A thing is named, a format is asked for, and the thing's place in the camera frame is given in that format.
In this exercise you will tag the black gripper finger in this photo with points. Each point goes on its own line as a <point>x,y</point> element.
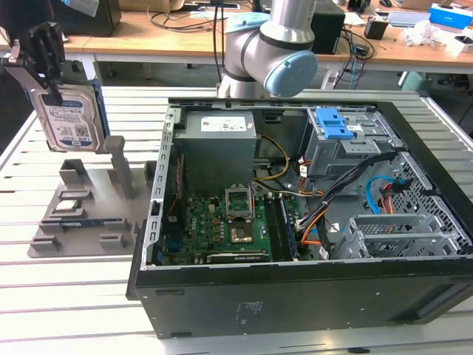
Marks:
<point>50,59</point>

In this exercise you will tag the hard disk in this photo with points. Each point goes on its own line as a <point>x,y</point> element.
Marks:
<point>70,122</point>

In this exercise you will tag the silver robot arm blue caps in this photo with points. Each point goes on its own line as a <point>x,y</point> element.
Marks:
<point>288,26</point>

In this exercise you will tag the grey metal disk bay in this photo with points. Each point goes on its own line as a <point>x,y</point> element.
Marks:
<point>391,240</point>

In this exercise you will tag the crumpled white paper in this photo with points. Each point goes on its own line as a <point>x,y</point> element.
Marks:
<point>64,37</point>

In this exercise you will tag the wooden top office desk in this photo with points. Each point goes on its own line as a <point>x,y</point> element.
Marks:
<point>184,37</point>
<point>77,44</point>

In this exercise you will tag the large black box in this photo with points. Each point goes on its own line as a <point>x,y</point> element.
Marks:
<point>92,24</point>

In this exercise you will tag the grey parts rack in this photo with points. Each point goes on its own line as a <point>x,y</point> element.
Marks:
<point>96,185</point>

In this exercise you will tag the silver CPU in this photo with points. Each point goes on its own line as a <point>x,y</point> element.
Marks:
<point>67,206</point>

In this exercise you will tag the spare blue RAM stick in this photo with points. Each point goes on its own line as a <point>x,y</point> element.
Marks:
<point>81,224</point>

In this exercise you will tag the grey power supply unit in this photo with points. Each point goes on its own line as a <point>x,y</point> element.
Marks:
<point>214,159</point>

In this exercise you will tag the green motherboard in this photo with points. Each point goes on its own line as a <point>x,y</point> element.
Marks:
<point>201,222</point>

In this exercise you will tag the CPU socket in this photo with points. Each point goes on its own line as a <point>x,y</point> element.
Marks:
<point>239,203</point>

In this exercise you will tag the black graphics card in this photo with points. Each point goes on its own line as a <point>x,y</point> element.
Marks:
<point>238,257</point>

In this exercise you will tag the black desktop tower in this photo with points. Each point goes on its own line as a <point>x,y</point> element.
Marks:
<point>329,33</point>

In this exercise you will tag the white power strip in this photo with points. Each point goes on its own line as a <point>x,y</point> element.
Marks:
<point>330,80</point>

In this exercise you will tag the installed blue RAM stick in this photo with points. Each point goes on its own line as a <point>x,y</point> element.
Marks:
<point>289,229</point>

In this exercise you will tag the grey drive cage blue latch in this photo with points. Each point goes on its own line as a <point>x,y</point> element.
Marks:
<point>332,155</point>

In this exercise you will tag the small black cube box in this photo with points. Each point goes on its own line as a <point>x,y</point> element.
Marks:
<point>375,29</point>

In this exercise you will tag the black open PC case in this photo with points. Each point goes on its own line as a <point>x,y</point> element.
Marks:
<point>295,296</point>

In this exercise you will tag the pale green bin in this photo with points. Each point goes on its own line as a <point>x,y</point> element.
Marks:
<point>415,81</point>

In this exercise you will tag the crumpled clear plastic bag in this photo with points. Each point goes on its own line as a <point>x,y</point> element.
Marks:
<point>421,33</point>

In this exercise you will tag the blue and white carton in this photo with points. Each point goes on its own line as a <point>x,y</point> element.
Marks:
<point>451,16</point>

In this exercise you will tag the white box black inlay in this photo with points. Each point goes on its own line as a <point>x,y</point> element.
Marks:
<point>462,44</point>

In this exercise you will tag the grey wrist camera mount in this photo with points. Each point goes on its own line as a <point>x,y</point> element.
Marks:
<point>18,72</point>

